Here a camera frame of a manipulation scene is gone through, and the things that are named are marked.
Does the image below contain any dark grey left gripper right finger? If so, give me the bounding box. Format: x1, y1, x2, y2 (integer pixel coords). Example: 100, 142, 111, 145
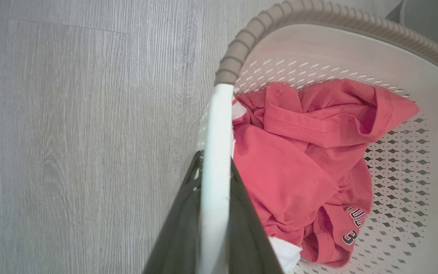
227, 159, 284, 274

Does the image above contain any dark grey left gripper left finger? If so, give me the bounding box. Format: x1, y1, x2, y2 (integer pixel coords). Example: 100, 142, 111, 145
142, 151, 204, 274

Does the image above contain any white perforated plastic laundry basket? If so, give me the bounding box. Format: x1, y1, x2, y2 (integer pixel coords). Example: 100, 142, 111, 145
196, 24, 438, 274

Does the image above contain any red t-shirt with print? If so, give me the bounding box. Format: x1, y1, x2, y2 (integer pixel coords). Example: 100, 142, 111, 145
231, 79, 420, 268

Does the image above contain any dark grey rounded object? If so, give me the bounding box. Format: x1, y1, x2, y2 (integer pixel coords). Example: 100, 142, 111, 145
386, 0, 438, 59

